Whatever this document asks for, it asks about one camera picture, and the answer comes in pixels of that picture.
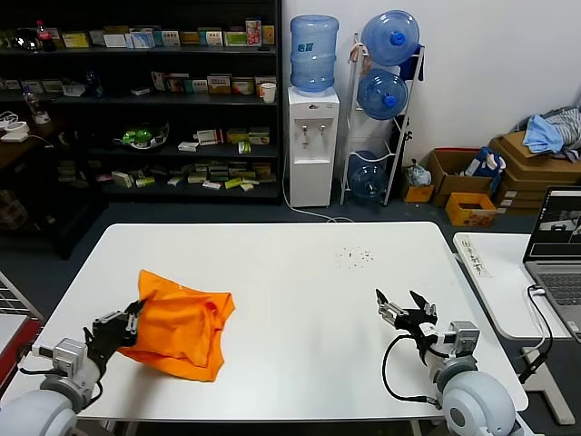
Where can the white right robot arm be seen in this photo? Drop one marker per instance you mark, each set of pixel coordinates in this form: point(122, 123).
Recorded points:
point(476, 399)

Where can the black shelving unit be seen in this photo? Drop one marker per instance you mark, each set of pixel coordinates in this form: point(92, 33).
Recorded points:
point(136, 51)

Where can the plain white carton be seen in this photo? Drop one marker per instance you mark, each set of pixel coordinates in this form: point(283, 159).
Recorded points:
point(115, 41)

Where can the white flat device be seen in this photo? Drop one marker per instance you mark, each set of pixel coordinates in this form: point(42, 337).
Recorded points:
point(16, 135)

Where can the small yellow carton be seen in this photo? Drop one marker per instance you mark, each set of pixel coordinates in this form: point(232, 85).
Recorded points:
point(268, 35)

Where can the clear plastic bottle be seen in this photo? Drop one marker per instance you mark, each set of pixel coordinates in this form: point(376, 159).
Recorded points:
point(31, 102)

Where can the tall pink carton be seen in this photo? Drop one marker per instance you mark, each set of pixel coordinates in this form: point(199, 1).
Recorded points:
point(253, 32)

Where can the grey plastic bag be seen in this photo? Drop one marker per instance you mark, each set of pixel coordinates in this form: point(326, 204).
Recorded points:
point(418, 175)

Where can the dark wooden desk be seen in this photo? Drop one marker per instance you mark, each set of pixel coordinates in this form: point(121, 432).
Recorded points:
point(27, 154)

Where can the orange cardboard box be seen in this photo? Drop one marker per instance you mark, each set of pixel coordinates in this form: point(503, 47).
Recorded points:
point(469, 213)

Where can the white paper cup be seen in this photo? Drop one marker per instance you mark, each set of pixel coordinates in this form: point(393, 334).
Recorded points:
point(268, 93)

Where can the orange t-shirt with white print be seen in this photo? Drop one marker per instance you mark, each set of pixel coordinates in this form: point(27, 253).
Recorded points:
point(181, 327)

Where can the small yellow cardboard box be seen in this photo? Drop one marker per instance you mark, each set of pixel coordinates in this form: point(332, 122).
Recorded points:
point(417, 194)

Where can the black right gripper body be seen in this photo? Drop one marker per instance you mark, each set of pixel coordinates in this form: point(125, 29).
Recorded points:
point(420, 327)

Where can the cola bottle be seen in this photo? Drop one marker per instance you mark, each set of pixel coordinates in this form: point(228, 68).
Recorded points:
point(44, 38)

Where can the orange white carton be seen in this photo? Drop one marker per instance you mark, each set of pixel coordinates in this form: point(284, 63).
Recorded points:
point(243, 86)

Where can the blue water jug with label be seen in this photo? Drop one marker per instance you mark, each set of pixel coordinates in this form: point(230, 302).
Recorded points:
point(314, 54)

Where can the bowl with green packets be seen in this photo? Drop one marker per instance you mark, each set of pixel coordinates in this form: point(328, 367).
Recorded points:
point(140, 136)

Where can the blue white carton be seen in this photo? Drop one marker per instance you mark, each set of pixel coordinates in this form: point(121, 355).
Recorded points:
point(141, 40)

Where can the red white carton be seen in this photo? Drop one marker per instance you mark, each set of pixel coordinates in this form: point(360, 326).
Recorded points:
point(209, 137)

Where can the open brown cardboard box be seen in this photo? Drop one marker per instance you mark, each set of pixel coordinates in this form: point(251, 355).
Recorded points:
point(454, 184)

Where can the white side table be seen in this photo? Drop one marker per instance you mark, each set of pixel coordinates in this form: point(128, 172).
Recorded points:
point(499, 295)

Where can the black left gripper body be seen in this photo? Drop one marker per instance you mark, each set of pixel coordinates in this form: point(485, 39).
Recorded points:
point(109, 338)

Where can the pink cloth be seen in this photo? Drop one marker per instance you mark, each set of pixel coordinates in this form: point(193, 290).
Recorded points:
point(358, 52)

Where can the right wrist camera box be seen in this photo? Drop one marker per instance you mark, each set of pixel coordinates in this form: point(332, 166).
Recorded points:
point(463, 338)

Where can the white water dispenser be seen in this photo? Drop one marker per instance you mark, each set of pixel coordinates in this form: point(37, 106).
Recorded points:
point(313, 150)

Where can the yellow white carton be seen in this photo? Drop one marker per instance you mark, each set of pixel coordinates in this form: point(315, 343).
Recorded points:
point(219, 85)

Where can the grey laptop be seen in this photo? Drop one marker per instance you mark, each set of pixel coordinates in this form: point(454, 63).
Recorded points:
point(558, 281)

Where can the black clamp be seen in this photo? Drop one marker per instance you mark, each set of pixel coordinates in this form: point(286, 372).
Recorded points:
point(407, 131)

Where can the stacked brown cardboard boxes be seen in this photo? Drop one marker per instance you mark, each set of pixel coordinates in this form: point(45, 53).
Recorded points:
point(531, 177)

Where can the green white carton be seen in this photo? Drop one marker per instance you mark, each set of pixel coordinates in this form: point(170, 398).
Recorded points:
point(235, 39)

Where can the white metal jug rack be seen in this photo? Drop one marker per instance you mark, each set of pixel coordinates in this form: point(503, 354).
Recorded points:
point(347, 136)

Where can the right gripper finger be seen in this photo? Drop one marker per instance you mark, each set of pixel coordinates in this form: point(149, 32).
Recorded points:
point(429, 313)
point(391, 311)

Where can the red panel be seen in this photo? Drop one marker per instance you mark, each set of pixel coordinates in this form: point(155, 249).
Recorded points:
point(13, 345)

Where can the pile of blue clothes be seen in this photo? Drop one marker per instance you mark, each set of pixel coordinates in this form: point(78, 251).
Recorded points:
point(549, 131)

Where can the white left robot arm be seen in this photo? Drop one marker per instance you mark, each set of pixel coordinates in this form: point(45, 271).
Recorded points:
point(32, 413)

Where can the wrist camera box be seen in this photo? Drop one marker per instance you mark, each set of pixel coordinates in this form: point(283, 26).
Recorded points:
point(68, 356)
point(463, 338)

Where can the blue white bag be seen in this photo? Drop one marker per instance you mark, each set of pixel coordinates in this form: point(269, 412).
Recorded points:
point(488, 163)

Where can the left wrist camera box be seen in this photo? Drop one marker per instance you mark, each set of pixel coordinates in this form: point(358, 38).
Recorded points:
point(68, 356)

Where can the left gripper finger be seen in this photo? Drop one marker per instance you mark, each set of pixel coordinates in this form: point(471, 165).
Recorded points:
point(132, 323)
point(113, 316)

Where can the flat white carton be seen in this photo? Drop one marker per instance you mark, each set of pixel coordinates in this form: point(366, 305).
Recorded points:
point(188, 146)

